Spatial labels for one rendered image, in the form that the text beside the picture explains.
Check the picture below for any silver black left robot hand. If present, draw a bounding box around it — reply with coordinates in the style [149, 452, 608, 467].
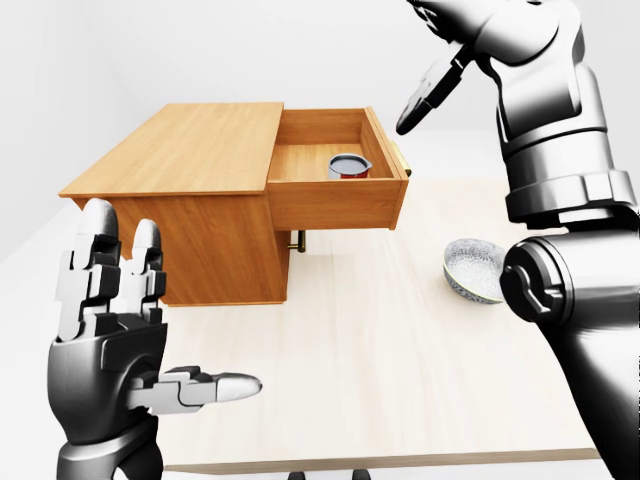
[46, 198, 263, 445]

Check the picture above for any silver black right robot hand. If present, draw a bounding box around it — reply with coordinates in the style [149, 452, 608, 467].
[394, 0, 562, 137]

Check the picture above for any wooden cabinet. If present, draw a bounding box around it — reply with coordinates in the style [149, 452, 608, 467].
[58, 102, 292, 307]

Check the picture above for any red tin with grey lid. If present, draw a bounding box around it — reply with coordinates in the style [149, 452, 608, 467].
[327, 153, 374, 181]

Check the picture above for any open wooden drawer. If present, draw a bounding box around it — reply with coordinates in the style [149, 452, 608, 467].
[266, 106, 410, 233]

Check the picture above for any patterned white bowl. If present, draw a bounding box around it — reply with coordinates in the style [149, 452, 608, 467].
[442, 238, 509, 305]

